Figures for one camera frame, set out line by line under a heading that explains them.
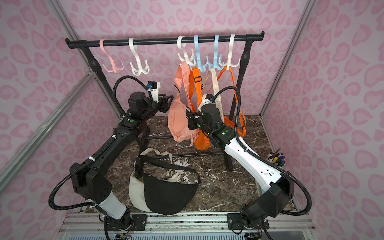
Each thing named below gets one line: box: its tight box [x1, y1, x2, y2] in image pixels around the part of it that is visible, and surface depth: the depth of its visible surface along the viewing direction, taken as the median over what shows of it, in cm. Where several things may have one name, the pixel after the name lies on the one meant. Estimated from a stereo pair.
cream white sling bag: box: [139, 148, 181, 182], surface depth 92 cm
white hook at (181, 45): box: [177, 35, 196, 67], surface depth 58 cm
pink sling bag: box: [168, 61, 199, 146], surface depth 83 cm
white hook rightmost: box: [219, 33, 241, 71], surface depth 58 cm
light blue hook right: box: [202, 34, 225, 73], surface depth 59 cm
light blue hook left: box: [190, 35, 209, 73], surface depth 58 cm
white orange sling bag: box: [210, 67, 225, 124], surface depth 62 cm
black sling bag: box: [134, 155, 201, 215], surface depth 84 cm
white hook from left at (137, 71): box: [128, 37, 150, 76], surface depth 57 cm
